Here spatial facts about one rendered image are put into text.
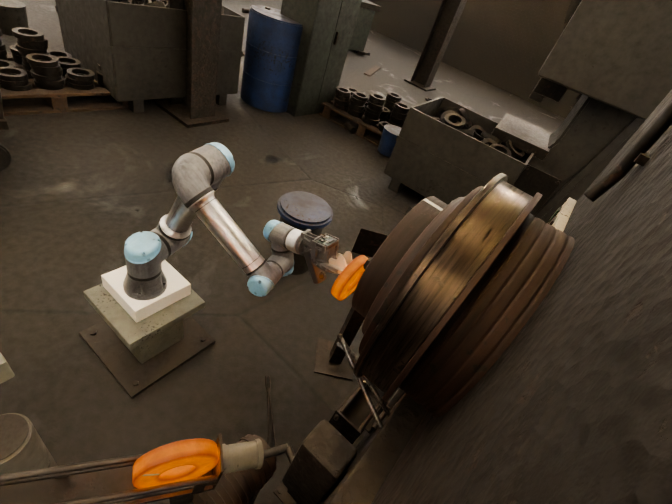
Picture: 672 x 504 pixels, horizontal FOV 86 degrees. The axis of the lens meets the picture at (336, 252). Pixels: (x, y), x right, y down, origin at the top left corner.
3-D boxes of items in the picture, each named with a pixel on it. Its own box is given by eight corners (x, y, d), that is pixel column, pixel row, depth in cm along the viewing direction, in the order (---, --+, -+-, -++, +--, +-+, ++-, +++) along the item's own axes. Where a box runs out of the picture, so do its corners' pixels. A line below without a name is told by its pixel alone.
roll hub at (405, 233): (415, 283, 91) (471, 191, 73) (353, 346, 71) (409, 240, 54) (397, 270, 93) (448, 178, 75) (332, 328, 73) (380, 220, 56)
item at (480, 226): (446, 313, 100) (557, 165, 71) (351, 438, 67) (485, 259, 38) (427, 299, 102) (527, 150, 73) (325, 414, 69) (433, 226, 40)
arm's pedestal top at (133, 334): (84, 297, 141) (82, 291, 139) (160, 264, 164) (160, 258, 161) (130, 350, 131) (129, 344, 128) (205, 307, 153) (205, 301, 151)
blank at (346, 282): (379, 254, 109) (370, 247, 110) (351, 272, 98) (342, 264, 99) (359, 288, 118) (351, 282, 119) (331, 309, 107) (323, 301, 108)
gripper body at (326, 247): (326, 247, 105) (295, 234, 111) (324, 272, 109) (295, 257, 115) (341, 238, 110) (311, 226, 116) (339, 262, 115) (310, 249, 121)
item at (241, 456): (258, 472, 80) (265, 462, 77) (217, 480, 76) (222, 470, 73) (255, 444, 84) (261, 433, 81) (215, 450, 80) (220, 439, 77)
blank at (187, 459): (187, 487, 78) (186, 470, 80) (234, 454, 74) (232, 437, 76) (114, 494, 67) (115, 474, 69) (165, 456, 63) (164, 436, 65)
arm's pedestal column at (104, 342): (79, 335, 156) (67, 296, 140) (165, 292, 184) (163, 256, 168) (131, 399, 143) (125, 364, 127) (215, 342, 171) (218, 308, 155)
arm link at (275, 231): (278, 235, 129) (277, 214, 124) (301, 246, 123) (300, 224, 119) (262, 244, 123) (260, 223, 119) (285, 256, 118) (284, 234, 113)
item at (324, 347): (354, 338, 196) (406, 240, 151) (353, 382, 176) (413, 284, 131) (318, 330, 194) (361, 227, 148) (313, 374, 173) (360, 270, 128)
